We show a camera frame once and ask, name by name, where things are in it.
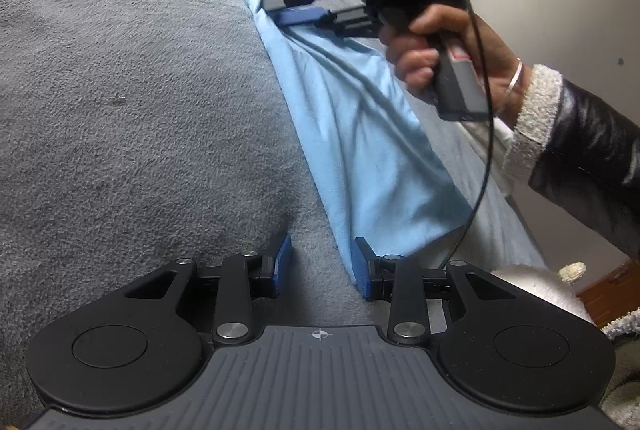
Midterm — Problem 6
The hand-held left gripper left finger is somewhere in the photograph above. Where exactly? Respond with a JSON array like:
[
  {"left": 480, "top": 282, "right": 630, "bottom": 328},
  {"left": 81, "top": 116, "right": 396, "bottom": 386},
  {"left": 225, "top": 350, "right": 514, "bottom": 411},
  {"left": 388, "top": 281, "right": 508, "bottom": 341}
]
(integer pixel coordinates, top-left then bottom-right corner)
[{"left": 125, "top": 234, "right": 292, "bottom": 345}]

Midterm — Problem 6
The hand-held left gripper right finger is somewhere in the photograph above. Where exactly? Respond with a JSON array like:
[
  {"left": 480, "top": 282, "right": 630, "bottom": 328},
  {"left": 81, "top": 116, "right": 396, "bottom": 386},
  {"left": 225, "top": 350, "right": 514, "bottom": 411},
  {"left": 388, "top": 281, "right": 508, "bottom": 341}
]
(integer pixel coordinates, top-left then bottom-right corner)
[{"left": 352, "top": 237, "right": 516, "bottom": 346}]

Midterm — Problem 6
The light blue t-shirt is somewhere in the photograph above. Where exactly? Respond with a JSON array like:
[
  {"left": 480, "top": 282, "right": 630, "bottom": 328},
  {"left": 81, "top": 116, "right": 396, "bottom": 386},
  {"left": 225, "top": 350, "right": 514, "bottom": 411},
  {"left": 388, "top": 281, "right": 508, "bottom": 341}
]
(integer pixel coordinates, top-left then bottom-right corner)
[{"left": 242, "top": 0, "right": 473, "bottom": 288}]

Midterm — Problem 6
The person's right forearm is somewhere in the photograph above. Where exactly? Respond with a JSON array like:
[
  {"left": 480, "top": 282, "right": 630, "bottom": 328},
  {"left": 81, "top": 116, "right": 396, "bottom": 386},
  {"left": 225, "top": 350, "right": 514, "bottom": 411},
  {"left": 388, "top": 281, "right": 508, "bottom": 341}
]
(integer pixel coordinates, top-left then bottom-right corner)
[{"left": 500, "top": 63, "right": 640, "bottom": 261}]

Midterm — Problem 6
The person's right hand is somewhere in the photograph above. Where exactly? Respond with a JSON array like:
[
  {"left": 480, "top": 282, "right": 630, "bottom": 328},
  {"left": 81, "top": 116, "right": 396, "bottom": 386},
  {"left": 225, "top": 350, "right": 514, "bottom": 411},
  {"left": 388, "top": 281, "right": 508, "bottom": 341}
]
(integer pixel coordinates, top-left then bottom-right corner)
[{"left": 377, "top": 5, "right": 523, "bottom": 117}]

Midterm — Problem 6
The silver bangle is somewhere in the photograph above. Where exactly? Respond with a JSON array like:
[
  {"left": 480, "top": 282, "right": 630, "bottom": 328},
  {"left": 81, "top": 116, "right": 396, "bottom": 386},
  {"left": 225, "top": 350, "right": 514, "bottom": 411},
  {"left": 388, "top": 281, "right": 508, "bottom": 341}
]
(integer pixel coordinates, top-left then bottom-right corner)
[{"left": 494, "top": 57, "right": 526, "bottom": 117}]

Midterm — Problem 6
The white fleece robe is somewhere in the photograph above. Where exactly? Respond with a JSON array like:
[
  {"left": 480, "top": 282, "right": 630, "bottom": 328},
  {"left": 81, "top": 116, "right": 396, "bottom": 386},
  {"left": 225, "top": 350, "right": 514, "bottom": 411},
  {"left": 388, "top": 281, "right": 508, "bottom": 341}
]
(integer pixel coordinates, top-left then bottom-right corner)
[{"left": 490, "top": 263, "right": 640, "bottom": 430}]

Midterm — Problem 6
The grey bed blanket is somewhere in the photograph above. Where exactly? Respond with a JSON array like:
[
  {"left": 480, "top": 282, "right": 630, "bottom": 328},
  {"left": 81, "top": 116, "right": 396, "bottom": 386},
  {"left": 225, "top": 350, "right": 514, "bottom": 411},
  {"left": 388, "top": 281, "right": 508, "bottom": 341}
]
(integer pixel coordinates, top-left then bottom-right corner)
[{"left": 0, "top": 0, "right": 551, "bottom": 411}]

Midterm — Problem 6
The white bedpost finial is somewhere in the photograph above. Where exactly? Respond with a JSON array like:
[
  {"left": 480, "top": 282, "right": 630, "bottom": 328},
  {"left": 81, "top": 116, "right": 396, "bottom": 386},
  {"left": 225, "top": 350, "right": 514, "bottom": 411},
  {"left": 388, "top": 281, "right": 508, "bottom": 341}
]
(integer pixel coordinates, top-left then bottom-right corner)
[{"left": 557, "top": 261, "right": 587, "bottom": 284}]

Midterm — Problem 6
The black cable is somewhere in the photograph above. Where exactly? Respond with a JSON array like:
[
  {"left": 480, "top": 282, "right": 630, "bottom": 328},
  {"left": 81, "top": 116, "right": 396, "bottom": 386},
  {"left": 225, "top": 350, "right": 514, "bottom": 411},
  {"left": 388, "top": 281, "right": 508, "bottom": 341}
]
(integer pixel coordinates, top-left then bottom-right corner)
[{"left": 440, "top": 0, "right": 497, "bottom": 272}]

